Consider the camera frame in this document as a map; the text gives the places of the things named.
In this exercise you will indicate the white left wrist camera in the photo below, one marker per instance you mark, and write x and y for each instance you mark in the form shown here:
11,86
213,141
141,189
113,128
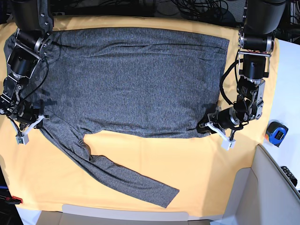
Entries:
228,144

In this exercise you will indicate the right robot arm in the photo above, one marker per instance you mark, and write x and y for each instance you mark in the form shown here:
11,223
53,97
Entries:
34,28

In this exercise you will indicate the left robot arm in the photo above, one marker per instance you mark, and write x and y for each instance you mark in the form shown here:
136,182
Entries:
251,68

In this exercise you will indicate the blue black tape measure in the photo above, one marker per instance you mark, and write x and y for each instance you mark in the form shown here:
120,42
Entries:
275,133

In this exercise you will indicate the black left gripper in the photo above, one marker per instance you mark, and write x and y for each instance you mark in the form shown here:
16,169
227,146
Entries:
213,122

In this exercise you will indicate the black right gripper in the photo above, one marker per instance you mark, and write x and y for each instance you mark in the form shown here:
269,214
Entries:
31,113

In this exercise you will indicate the grey long-sleeve T-shirt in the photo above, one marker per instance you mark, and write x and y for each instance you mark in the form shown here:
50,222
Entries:
151,83

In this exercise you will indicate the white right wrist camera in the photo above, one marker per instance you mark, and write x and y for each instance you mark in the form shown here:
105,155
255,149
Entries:
22,139

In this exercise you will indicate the red black clamp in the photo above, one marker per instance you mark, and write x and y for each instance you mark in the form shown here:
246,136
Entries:
13,200

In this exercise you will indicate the yellow table cloth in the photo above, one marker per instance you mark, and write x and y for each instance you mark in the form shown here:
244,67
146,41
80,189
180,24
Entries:
202,171

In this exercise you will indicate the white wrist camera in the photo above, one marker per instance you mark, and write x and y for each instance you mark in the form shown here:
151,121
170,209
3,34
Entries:
228,144
22,139

